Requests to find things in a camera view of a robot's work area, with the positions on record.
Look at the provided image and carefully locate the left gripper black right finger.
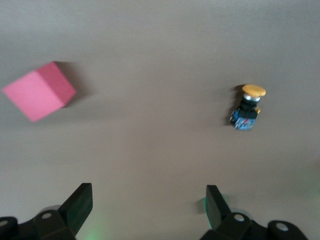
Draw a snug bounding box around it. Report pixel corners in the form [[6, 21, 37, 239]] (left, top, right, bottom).
[[199, 184, 307, 240]]

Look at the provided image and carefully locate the pink foam cube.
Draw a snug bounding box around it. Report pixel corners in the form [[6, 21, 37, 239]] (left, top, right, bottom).
[[1, 61, 78, 123]]

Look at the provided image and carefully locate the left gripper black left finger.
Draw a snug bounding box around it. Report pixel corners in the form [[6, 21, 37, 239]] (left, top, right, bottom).
[[0, 183, 93, 240]]

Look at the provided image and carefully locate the yellow cap push button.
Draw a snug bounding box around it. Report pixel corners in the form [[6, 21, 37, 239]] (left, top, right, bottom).
[[229, 84, 267, 132]]

